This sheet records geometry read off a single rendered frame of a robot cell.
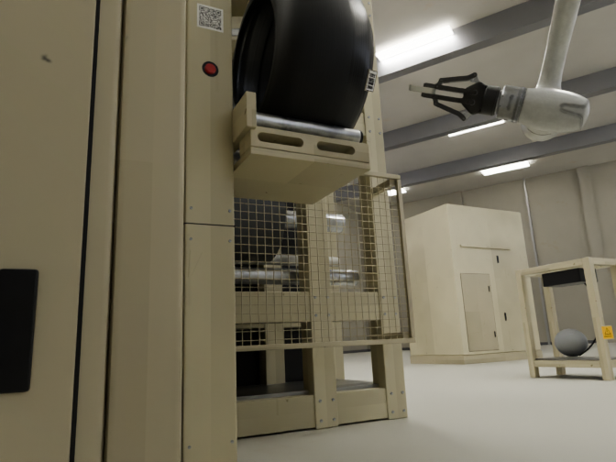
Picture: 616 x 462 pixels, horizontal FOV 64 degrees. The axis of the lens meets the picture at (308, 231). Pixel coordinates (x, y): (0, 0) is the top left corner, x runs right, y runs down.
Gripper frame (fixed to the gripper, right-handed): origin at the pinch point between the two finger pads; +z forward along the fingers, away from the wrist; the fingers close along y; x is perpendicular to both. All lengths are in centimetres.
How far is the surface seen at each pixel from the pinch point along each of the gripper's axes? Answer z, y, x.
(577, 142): -154, -28, 1183
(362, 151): 11.5, 19.5, -5.9
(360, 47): 18.4, -8.2, -4.9
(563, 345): -94, 139, 235
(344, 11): 24.9, -16.7, -5.6
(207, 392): 23, 78, -52
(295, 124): 28.4, 15.3, -16.9
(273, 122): 32.6, 15.8, -21.8
